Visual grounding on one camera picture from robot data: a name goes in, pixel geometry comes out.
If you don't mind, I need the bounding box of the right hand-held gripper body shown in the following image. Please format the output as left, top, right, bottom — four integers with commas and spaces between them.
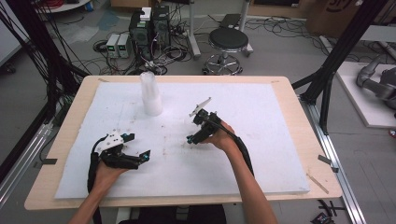
188, 96, 223, 145

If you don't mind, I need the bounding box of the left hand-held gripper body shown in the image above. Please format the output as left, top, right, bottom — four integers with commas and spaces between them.
93, 130, 142, 171

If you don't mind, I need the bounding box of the stack of clear plastic cups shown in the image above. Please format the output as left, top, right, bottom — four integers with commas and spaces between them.
139, 70, 163, 118

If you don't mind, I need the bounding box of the person's right hand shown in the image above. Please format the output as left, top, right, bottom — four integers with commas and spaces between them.
201, 119, 240, 154

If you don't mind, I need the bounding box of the person's left hand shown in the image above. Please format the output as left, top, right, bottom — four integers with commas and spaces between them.
92, 161, 129, 196

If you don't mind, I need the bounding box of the white foam mat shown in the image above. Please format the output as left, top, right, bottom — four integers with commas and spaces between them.
54, 81, 311, 200

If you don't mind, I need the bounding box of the black round stool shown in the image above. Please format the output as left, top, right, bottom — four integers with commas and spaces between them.
203, 27, 254, 76

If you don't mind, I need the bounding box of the grey table leg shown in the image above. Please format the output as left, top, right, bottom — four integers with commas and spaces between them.
238, 0, 254, 59
186, 0, 203, 61

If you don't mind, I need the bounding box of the grey power supply unit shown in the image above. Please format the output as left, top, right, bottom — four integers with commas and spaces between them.
117, 33, 132, 59
106, 33, 121, 59

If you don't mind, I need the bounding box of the black computer tower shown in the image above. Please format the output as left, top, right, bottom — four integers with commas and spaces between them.
128, 8, 154, 61
151, 5, 172, 51

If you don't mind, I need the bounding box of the small white box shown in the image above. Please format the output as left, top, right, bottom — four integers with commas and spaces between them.
139, 7, 153, 22

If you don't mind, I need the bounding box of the thin wooden stick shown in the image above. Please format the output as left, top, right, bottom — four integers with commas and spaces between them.
305, 172, 330, 195

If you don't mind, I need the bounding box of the white floor board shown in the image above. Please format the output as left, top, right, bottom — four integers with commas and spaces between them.
335, 61, 396, 129

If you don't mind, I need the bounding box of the cardboard box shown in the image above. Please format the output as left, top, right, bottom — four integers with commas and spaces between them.
305, 0, 376, 39

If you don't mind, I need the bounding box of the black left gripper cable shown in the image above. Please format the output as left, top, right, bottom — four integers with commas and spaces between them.
86, 138, 103, 224

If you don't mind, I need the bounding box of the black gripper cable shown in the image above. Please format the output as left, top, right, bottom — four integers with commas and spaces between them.
86, 138, 103, 224
207, 118, 255, 177

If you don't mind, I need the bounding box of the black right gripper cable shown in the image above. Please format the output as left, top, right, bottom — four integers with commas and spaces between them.
207, 118, 255, 177

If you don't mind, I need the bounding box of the tangle of floor cables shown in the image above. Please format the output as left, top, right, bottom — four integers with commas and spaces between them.
92, 18, 194, 77

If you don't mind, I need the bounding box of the aluminium rail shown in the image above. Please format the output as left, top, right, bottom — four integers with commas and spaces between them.
0, 121, 54, 208
299, 95, 368, 224

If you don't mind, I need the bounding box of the black metal frame post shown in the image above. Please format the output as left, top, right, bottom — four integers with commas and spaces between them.
5, 0, 90, 106
291, 0, 389, 135

